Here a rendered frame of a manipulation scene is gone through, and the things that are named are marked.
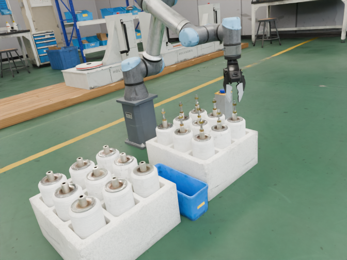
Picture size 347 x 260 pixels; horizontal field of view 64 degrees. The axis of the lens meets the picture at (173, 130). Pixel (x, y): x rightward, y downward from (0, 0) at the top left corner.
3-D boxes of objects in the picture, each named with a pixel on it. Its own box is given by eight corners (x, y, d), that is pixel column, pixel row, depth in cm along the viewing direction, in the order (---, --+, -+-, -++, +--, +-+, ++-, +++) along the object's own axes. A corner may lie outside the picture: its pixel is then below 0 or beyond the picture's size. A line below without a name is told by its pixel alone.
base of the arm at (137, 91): (119, 99, 169) (116, 83, 165) (138, 92, 179) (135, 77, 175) (135, 102, 159) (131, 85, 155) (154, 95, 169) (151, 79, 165)
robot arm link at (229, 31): (228, 17, 120) (245, 15, 114) (229, 43, 124) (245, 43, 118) (216, 19, 116) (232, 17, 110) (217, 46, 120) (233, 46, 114)
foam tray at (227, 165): (150, 172, 144) (145, 141, 137) (200, 144, 167) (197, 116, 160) (208, 201, 117) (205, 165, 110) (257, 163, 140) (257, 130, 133)
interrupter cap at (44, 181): (37, 181, 100) (36, 179, 99) (57, 172, 104) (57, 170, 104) (45, 189, 94) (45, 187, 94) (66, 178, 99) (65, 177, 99)
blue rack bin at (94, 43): (73, 49, 596) (70, 39, 588) (88, 46, 621) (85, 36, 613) (85, 49, 564) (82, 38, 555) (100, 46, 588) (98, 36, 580)
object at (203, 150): (219, 177, 120) (217, 140, 113) (198, 182, 119) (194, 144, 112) (211, 166, 129) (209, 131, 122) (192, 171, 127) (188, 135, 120)
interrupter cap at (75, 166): (67, 167, 107) (67, 165, 107) (85, 159, 112) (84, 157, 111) (77, 173, 102) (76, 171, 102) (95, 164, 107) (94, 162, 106)
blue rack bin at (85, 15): (65, 23, 576) (63, 12, 568) (81, 21, 601) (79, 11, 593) (78, 21, 544) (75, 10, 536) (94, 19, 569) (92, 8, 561)
